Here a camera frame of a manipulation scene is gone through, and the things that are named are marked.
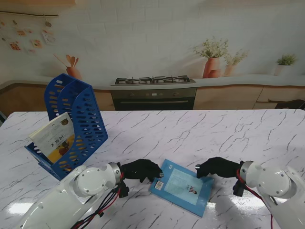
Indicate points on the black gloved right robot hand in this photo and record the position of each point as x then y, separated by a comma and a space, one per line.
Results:
219, 167

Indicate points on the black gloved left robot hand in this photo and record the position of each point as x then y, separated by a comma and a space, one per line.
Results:
143, 169

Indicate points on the light blue book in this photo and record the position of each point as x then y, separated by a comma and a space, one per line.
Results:
183, 190

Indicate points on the yellow and white book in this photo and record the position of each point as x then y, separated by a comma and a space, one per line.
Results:
54, 136

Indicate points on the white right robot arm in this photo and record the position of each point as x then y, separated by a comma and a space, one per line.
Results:
281, 188

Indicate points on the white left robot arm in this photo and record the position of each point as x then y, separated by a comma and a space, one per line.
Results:
62, 202

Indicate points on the dark built-in oven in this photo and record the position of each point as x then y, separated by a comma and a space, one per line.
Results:
152, 99

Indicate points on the blue perforated plastic file rack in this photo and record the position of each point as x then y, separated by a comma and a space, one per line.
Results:
88, 114

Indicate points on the gas stove hob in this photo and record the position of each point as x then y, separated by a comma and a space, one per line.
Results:
152, 81

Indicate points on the plant in pale pink vase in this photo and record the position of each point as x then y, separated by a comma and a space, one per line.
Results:
230, 69

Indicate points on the plant in terracotta vase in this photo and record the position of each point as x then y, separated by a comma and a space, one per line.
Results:
212, 66

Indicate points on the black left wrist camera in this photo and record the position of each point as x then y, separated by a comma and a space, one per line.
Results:
124, 189

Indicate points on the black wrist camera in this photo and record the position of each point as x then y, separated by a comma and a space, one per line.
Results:
239, 187
124, 189

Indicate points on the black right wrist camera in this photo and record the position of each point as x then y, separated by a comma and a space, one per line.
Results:
239, 187

